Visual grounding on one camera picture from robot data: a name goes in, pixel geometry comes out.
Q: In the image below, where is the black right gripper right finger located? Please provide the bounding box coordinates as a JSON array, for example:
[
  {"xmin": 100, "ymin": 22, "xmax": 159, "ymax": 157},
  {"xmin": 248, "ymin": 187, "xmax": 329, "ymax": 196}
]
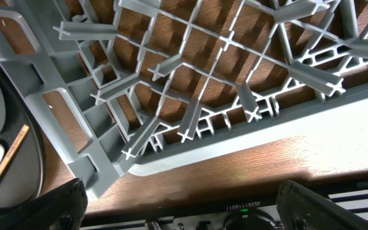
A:
[{"xmin": 276, "ymin": 180, "xmax": 368, "ymax": 229}]

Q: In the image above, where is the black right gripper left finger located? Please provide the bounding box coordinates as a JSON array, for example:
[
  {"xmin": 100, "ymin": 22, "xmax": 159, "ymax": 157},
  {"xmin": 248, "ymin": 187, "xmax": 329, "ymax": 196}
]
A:
[{"xmin": 0, "ymin": 178, "xmax": 88, "ymax": 230}]

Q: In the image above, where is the wooden chopstick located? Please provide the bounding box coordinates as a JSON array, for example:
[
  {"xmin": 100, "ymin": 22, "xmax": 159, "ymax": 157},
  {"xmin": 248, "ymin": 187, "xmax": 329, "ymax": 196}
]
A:
[{"xmin": 0, "ymin": 125, "xmax": 29, "ymax": 176}]

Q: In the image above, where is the grey dishwasher rack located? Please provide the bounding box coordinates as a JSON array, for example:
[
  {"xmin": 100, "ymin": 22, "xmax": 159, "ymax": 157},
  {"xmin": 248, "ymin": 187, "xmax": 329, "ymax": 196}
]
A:
[{"xmin": 0, "ymin": 0, "xmax": 368, "ymax": 203}]

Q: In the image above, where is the round black serving tray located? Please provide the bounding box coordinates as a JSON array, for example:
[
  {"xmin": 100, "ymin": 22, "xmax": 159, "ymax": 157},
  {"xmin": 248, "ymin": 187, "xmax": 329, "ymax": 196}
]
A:
[{"xmin": 0, "ymin": 67, "xmax": 45, "ymax": 217}]

